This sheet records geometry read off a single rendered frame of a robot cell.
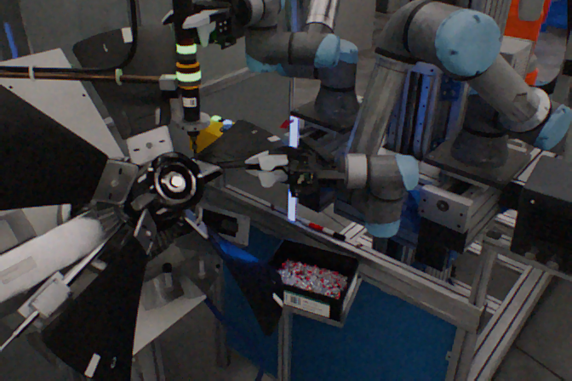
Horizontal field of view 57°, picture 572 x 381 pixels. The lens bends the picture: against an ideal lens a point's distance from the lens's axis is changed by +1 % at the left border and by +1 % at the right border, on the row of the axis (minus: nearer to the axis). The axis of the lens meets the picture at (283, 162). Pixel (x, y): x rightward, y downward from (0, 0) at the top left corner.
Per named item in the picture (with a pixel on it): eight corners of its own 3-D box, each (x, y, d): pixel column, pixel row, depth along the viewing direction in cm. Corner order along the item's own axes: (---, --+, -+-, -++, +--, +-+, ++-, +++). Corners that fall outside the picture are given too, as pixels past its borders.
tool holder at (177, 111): (161, 130, 101) (155, 82, 96) (169, 116, 107) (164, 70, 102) (207, 132, 101) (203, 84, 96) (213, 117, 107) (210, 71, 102)
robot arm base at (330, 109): (331, 97, 185) (333, 71, 180) (367, 108, 176) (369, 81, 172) (305, 110, 175) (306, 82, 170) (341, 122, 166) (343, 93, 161)
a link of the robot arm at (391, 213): (374, 210, 126) (379, 171, 120) (406, 235, 117) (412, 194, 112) (348, 218, 122) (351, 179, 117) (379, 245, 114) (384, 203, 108)
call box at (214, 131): (189, 154, 161) (186, 122, 156) (212, 142, 168) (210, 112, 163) (226, 170, 153) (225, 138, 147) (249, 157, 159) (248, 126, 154)
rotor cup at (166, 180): (99, 198, 101) (125, 178, 91) (144, 152, 110) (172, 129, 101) (153, 247, 104) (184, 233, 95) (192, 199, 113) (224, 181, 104)
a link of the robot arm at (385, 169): (416, 200, 109) (422, 165, 105) (364, 199, 110) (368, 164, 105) (408, 181, 116) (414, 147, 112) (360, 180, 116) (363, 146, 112)
